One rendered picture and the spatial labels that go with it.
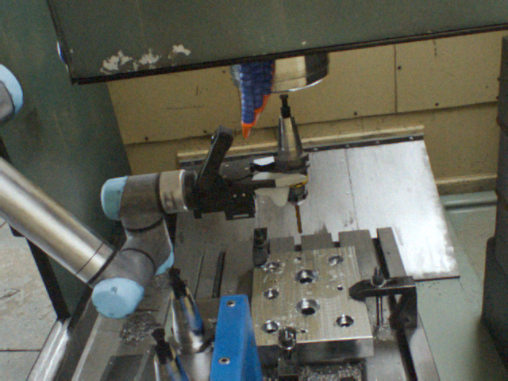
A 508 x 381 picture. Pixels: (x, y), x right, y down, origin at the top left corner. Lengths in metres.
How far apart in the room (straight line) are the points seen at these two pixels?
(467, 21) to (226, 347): 0.47
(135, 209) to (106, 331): 0.78
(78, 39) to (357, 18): 0.27
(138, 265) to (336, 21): 0.58
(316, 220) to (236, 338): 1.17
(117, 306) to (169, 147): 1.23
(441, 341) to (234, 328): 0.92
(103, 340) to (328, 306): 0.78
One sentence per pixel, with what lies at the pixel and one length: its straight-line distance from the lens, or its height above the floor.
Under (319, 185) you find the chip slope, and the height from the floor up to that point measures 0.79.
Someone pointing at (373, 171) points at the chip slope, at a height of 0.80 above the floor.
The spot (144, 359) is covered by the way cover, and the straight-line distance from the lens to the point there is 1.54.
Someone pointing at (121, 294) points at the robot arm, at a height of 1.20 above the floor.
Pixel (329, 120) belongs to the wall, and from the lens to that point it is 2.04.
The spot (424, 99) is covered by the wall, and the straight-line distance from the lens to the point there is 2.06.
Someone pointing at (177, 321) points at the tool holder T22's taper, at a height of 1.26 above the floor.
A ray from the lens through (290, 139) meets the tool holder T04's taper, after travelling 0.94.
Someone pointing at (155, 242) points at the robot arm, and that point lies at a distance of 1.04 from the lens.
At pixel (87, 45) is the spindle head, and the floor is 1.62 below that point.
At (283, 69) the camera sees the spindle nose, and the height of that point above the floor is 1.50.
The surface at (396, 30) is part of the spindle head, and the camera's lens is 0.58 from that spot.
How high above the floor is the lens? 1.74
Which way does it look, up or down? 28 degrees down
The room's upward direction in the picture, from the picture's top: 9 degrees counter-clockwise
